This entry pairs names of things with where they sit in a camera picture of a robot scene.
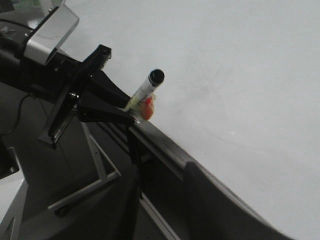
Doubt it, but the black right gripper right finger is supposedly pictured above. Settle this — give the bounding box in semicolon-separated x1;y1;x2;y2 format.
183;162;290;240

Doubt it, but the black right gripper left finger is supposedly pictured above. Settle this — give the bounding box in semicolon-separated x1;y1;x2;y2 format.
18;165;140;240

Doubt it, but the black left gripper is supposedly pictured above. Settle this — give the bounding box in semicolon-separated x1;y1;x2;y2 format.
37;44;135;149

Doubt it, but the white black whiteboard marker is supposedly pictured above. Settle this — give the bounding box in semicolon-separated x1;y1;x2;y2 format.
123;69;165;124

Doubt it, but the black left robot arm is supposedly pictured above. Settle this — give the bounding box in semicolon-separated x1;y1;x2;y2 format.
0;36;134;149

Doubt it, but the black cable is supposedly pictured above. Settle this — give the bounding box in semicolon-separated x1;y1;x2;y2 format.
0;93;32;137

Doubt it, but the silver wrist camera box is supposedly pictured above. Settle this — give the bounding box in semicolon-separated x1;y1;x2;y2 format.
23;4;79;66

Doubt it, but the white whiteboard with aluminium frame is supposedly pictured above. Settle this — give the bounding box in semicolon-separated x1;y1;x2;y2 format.
62;0;320;240

